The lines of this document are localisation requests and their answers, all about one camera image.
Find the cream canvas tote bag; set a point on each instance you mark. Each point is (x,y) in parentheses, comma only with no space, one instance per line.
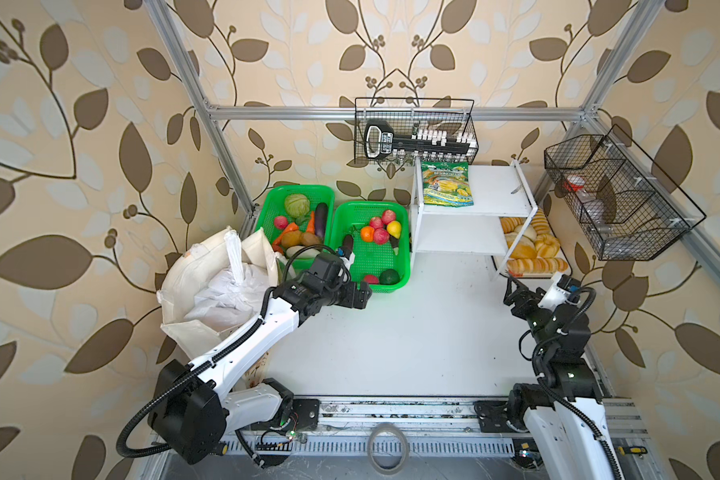
(190,273)

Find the black wire basket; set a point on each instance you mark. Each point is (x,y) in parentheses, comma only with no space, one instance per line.
(404,130)
(629,206)

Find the dark green avocado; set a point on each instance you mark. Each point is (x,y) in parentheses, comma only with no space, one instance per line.
(389,277)

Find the yellow lemon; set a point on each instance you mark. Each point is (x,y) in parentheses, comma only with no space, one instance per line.
(394,229)

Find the orange fruit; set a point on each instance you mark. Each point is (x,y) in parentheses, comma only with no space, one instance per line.
(367,234)

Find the green plastic basket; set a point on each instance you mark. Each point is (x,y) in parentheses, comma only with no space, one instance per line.
(373,258)
(284,233)

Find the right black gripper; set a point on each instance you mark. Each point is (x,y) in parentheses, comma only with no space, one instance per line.
(531,299)

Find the green cabbage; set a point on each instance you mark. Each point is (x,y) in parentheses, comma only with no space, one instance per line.
(297,205)

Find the brown potato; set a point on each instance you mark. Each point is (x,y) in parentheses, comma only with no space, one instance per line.
(310,239)

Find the dark purple eggplant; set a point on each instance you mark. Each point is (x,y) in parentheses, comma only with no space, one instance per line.
(320,220)

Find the right yellow black screwdriver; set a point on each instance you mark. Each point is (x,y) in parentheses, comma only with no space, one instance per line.
(634,450)

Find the white two-tier shelf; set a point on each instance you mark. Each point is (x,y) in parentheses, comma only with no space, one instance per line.
(499,191)

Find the back black wire basket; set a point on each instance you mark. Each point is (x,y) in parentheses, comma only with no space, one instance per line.
(404,130)

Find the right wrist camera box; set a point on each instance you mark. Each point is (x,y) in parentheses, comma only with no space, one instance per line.
(562,288)

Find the roll of clear tape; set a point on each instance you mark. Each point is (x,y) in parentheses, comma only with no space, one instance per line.
(387,449)

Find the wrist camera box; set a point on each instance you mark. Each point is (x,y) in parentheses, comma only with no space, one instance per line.
(347,258)
(562,288)

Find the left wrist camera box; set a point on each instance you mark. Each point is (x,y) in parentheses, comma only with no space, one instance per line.
(347,258)

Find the small purple eggplant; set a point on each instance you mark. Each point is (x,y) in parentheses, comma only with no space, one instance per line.
(348,243)

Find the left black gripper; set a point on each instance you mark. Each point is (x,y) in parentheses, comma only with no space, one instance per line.
(351,300)

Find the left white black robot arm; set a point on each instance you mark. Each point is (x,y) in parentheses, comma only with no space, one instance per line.
(195,404)

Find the yellow green snack bag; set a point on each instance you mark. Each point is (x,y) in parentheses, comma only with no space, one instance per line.
(446,184)

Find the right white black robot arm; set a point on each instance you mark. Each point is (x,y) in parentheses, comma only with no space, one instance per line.
(563,409)

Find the right black wire basket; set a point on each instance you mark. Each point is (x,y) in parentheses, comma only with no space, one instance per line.
(629,206)

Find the white plastic grocery bag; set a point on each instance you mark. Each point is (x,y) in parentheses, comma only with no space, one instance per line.
(234,294)

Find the tray of bread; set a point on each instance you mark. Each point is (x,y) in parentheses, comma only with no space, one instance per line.
(537,251)

